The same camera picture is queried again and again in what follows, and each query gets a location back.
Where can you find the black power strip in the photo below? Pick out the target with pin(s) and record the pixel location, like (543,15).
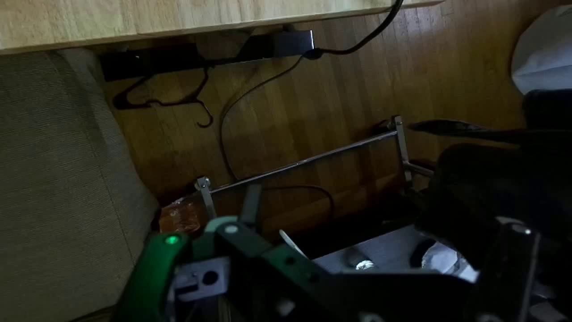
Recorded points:
(189,54)

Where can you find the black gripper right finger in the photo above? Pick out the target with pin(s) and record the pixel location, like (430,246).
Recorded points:
(503,288)

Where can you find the metal clothes rack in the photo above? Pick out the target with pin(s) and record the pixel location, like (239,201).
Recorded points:
(389,129)

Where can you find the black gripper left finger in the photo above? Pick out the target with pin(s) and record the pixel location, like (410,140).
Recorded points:
(251,206)

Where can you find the dark hanging garment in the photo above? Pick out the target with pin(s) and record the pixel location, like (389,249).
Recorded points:
(491,176)

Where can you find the beige sofa cushion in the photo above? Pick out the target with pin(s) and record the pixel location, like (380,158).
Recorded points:
(74,212)

